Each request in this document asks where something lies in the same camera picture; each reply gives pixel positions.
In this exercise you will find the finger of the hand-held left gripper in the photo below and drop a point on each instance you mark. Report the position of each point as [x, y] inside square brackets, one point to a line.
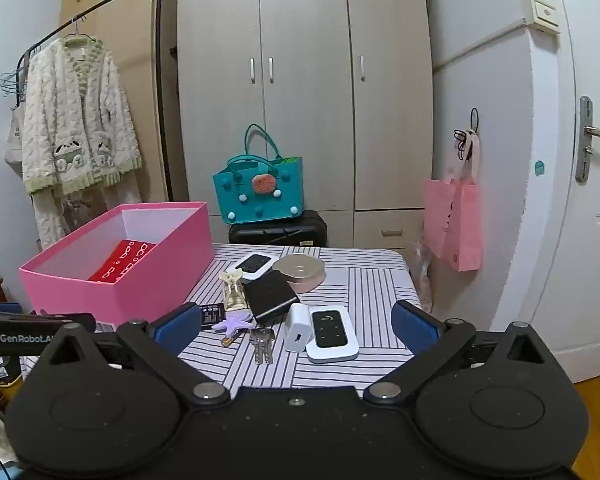
[40, 319]

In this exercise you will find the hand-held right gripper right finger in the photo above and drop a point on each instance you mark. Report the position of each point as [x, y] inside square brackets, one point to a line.
[414, 327]

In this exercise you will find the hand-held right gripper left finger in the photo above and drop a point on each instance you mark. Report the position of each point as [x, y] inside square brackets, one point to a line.
[177, 327]

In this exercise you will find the black battery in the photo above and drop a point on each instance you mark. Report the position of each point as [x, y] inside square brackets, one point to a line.
[212, 316]

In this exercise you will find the purple starfish clip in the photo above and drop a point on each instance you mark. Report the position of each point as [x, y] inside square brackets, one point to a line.
[235, 322]

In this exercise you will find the pink cardboard box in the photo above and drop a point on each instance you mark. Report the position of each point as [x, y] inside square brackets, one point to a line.
[130, 285]

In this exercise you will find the beige hair clip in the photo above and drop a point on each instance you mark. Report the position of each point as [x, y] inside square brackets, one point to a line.
[234, 292]

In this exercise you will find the white pocket router dotted screen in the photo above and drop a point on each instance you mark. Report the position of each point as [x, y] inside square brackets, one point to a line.
[332, 335]

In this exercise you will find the white pocket router lettered screen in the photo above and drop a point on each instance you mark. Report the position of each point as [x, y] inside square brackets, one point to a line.
[254, 263]

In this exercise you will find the white charger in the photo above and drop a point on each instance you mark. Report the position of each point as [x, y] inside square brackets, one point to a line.
[297, 330]

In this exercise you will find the small gold tube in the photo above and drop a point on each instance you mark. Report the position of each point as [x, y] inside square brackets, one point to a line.
[229, 340]

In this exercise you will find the clear plastic bag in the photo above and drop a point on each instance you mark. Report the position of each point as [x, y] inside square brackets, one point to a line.
[423, 275]

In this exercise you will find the striped tablecloth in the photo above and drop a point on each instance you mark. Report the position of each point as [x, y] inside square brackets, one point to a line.
[369, 285]

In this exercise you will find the silver keys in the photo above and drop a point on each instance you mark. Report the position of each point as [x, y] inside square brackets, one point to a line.
[261, 345]

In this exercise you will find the red patterned paper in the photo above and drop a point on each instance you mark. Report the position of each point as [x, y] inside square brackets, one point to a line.
[125, 260]

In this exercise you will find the pink tote bag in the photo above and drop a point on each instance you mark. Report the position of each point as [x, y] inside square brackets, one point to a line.
[454, 220]

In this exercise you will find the white round object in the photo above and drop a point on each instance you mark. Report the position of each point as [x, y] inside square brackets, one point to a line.
[300, 270]

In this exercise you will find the black suitcase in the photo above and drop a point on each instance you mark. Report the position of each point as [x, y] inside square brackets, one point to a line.
[280, 234]

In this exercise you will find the teal felt bag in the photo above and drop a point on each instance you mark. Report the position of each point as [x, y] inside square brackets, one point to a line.
[250, 200]

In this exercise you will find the white door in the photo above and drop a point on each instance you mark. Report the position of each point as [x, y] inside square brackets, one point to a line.
[579, 260]

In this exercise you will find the beige canvas tote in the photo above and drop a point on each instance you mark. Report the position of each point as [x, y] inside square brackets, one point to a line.
[16, 135]

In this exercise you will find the teal sticker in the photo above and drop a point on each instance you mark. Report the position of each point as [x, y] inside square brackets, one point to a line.
[539, 168]

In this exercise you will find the fluffy cream green cardigan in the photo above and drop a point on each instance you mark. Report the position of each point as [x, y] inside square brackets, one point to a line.
[70, 110]

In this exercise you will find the beige wardrobe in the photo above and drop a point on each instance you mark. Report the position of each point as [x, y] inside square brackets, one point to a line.
[305, 135]

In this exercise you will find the black clothes rack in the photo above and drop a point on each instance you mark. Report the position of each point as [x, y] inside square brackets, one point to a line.
[157, 85]

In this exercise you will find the beige tall cabinet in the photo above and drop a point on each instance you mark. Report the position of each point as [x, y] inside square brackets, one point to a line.
[135, 60]

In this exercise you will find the beige light switch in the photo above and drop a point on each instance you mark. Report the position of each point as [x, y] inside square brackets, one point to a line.
[544, 12]

